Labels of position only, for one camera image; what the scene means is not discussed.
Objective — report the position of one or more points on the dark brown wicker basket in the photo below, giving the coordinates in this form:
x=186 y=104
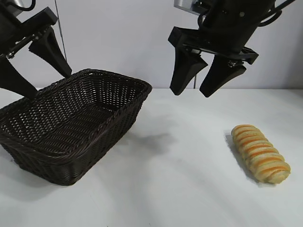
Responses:
x=71 y=123

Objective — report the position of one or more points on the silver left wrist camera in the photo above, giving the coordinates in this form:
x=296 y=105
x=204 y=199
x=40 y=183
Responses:
x=16 y=4

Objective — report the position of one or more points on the thin silver vertical pole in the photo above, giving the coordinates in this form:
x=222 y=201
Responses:
x=195 y=82

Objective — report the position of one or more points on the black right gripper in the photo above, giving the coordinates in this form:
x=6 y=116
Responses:
x=227 y=28

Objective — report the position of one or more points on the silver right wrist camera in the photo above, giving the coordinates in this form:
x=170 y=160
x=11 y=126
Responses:
x=183 y=4

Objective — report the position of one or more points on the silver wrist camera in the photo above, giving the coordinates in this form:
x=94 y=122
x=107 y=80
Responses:
x=183 y=4
x=16 y=4

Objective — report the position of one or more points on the long striped twisted bread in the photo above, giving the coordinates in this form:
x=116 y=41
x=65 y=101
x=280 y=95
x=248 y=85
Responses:
x=258 y=151

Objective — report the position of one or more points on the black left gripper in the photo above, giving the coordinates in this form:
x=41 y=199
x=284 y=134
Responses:
x=14 y=28

